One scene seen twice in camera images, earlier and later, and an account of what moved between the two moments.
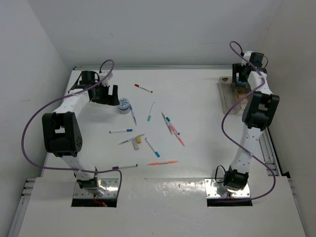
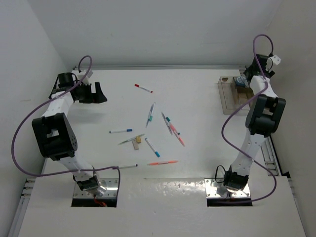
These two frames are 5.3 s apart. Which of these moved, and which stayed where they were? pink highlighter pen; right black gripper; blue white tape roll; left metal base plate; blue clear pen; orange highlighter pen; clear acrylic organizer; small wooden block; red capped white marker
Moved: blue white tape roll; right black gripper; blue clear pen
Stayed: pink highlighter pen; orange highlighter pen; clear acrylic organizer; red capped white marker; left metal base plate; small wooden block
